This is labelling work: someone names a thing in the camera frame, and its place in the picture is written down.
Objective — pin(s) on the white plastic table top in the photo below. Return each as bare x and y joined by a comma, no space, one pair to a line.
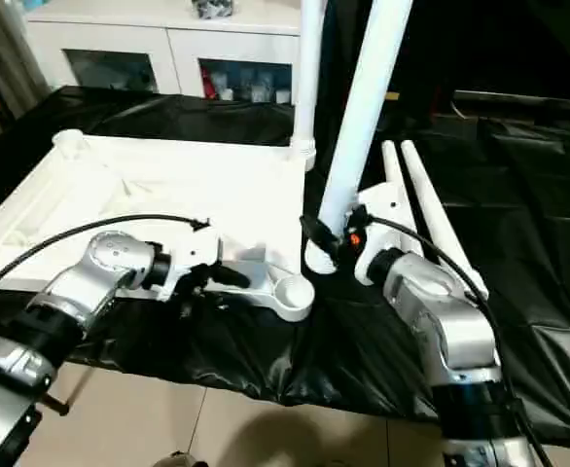
120,195

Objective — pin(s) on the white plastic table leg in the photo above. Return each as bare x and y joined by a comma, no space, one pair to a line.
368,107
402,185
309,68
441,224

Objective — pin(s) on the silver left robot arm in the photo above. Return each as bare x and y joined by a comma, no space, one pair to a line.
71,302

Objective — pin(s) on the small tan box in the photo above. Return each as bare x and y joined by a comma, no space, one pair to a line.
393,96

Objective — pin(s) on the dark robot torso part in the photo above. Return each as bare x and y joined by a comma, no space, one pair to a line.
188,460

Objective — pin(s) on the red bottle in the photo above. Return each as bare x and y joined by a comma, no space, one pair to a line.
210,89

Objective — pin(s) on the black plastic mat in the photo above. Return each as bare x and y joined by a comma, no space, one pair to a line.
538,253

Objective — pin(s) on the white glass-door cabinet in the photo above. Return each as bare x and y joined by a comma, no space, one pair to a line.
159,44

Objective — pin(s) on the black flat screen television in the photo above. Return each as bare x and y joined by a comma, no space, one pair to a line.
509,49

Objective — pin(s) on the small grey cabinet ornament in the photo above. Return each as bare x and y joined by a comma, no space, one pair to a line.
214,8

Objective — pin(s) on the grey curtain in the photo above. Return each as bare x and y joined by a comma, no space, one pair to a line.
8,49

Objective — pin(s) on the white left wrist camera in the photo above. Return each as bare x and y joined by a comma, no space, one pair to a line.
193,263

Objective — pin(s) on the black folding table frame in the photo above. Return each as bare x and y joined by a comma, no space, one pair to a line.
59,405

